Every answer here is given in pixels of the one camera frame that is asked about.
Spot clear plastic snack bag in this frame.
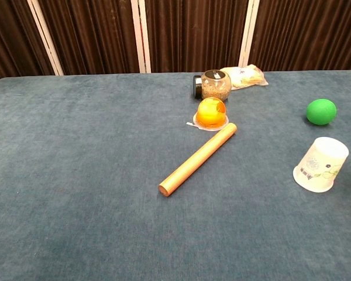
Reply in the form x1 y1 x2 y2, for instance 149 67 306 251
219 64 269 91

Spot black round lid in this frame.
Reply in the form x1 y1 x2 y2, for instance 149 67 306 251
192 75 203 100

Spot orange jelly cup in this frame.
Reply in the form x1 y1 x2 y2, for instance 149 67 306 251
186 97 230 132

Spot green ball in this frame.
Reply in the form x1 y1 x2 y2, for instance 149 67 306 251
306 98 338 126

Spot wooden rolling rod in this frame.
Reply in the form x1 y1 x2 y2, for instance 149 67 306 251
159 122 238 197

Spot white paper cup floral print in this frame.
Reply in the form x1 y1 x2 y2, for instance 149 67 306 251
292 136 350 193

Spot brown pleated curtain panel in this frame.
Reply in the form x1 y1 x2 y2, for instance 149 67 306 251
248 0 351 71
0 0 55 84
37 0 141 76
144 0 249 73

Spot round glass jar with seeds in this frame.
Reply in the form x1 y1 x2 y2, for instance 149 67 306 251
201 70 232 102

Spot white partition frame post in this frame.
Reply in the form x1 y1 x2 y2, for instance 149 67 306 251
238 0 260 68
130 0 152 74
26 0 64 76

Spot blue velvet tablecloth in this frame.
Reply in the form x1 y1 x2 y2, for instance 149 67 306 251
0 68 351 281

